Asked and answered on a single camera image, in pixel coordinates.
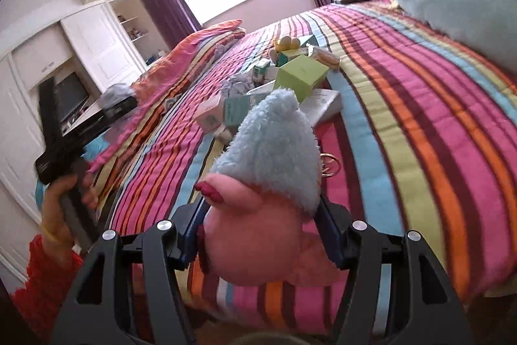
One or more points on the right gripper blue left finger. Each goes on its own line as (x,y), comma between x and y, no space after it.
(187,220)

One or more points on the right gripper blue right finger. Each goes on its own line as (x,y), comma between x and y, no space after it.
(332,221)

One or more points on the pink plush toy blue hat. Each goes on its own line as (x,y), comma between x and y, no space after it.
(261,191)

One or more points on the white paper ball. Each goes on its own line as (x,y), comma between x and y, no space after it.
(116,98)

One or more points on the person's red sleeve forearm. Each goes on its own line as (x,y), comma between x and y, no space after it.
(43,294)

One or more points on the person's left hand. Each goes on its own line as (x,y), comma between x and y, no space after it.
(57,239)

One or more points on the black television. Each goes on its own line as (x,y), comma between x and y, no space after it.
(71,94)

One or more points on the folded colourful quilt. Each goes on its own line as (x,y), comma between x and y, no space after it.
(202,54)

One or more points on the white flat box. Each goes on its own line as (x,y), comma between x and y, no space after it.
(321,105)

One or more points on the teal cardboard box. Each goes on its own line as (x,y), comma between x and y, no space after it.
(237,108)

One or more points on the white wardrobe cabinet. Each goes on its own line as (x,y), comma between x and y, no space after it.
(100,44)

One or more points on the striped colourful bedspread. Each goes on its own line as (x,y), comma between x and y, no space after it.
(426,140)

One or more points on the green cardboard box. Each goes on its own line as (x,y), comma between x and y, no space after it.
(301,75)

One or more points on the purple left curtain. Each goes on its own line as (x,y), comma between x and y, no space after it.
(173,18)

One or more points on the yellow plush toy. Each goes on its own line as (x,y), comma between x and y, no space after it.
(286,43)

